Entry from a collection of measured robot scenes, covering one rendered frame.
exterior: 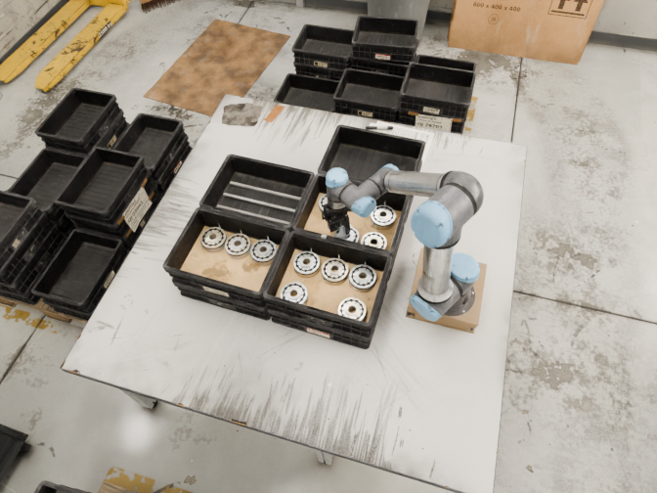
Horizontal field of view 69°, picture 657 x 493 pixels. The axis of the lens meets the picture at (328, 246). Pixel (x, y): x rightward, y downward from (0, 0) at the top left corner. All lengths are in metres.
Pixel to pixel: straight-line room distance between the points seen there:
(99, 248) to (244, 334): 1.25
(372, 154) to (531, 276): 1.26
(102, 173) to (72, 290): 0.65
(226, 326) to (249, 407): 0.33
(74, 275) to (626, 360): 2.89
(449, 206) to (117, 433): 2.02
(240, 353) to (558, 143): 2.65
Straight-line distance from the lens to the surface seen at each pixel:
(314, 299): 1.79
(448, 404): 1.82
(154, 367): 1.96
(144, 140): 3.18
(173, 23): 4.86
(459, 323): 1.87
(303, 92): 3.43
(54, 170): 3.26
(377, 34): 3.51
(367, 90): 3.25
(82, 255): 2.92
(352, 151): 2.23
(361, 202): 1.58
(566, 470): 2.64
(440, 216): 1.26
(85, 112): 3.36
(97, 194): 2.84
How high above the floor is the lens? 2.42
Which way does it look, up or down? 57 degrees down
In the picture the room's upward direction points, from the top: 4 degrees counter-clockwise
